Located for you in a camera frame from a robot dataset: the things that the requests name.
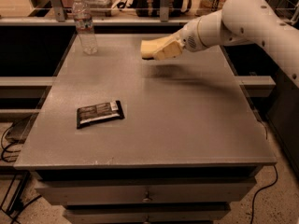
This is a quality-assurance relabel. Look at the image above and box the upper drawer with knob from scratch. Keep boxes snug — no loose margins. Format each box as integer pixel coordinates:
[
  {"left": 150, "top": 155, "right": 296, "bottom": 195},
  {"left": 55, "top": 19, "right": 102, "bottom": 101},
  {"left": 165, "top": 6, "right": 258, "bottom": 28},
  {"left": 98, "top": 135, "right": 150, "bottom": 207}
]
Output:
[{"left": 36, "top": 178, "right": 256, "bottom": 205}]

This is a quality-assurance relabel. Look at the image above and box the yellow sponge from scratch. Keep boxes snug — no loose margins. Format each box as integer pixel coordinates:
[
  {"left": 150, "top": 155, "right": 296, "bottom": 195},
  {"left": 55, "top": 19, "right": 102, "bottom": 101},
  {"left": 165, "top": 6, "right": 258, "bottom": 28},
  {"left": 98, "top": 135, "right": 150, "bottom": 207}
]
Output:
[{"left": 140, "top": 40, "right": 161, "bottom": 60}]

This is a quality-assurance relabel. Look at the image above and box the clear plastic water bottle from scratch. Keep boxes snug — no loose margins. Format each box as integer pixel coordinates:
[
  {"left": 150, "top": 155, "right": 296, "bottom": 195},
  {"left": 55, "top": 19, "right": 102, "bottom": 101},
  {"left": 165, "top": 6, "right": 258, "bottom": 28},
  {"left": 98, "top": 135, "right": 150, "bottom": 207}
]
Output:
[{"left": 72, "top": 0, "right": 98, "bottom": 55}]

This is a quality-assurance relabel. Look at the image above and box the drawer with knob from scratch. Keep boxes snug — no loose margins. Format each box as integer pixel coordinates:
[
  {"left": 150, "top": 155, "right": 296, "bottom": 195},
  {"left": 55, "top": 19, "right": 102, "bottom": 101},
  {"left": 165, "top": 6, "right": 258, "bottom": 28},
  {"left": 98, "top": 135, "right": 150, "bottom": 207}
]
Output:
[
  {"left": 36, "top": 178, "right": 256, "bottom": 205},
  {"left": 64, "top": 204, "right": 230, "bottom": 224}
]

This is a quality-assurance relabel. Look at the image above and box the lower drawer with knob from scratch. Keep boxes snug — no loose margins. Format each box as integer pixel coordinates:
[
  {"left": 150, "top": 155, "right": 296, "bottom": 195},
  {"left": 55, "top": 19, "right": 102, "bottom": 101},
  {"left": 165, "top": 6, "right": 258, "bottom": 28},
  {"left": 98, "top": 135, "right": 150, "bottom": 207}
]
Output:
[{"left": 64, "top": 204, "right": 230, "bottom": 224}]

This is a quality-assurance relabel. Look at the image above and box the grey drawer cabinet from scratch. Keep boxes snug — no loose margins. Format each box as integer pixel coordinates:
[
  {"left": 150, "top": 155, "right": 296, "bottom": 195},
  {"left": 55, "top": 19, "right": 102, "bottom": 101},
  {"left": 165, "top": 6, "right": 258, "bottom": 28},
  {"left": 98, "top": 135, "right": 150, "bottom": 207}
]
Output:
[{"left": 16, "top": 35, "right": 276, "bottom": 210}]

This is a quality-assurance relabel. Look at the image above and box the black rxbar chocolate wrapper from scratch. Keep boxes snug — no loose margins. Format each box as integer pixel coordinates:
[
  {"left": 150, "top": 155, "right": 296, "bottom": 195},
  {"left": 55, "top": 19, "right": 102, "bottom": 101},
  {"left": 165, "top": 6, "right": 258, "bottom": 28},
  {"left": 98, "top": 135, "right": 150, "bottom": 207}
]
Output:
[{"left": 77, "top": 100, "right": 124, "bottom": 129}]

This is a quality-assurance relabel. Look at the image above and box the black cable right floor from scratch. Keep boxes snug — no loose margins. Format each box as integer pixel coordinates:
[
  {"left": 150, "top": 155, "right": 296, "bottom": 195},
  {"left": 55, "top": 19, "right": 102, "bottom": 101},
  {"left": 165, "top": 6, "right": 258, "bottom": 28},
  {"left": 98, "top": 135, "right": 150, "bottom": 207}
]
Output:
[{"left": 249, "top": 164, "right": 278, "bottom": 224}]

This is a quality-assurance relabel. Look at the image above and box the black cables left floor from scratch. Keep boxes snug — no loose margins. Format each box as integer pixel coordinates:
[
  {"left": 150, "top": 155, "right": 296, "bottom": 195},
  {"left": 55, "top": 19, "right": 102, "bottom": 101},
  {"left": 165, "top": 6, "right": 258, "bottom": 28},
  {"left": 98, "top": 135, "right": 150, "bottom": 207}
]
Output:
[{"left": 0, "top": 115, "right": 43, "bottom": 224}]

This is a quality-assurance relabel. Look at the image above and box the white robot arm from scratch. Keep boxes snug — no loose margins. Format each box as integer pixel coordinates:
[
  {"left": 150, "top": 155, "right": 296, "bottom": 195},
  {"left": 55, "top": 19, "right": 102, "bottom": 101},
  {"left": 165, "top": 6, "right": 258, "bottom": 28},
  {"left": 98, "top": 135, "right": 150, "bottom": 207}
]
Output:
[{"left": 142, "top": 0, "right": 299, "bottom": 87}]

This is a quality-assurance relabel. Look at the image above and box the grey metal shelf rail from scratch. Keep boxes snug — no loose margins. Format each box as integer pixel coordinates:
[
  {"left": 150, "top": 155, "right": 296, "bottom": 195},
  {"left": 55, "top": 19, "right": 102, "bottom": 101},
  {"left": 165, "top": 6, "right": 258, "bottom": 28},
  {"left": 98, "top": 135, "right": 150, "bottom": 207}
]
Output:
[{"left": 0, "top": 0, "right": 299, "bottom": 27}]

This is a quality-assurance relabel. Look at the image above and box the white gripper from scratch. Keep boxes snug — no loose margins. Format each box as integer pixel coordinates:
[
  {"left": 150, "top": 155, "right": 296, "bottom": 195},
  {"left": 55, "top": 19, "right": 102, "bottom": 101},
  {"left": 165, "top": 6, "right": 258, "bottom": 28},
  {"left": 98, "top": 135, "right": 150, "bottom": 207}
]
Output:
[{"left": 150, "top": 19, "right": 207, "bottom": 60}]

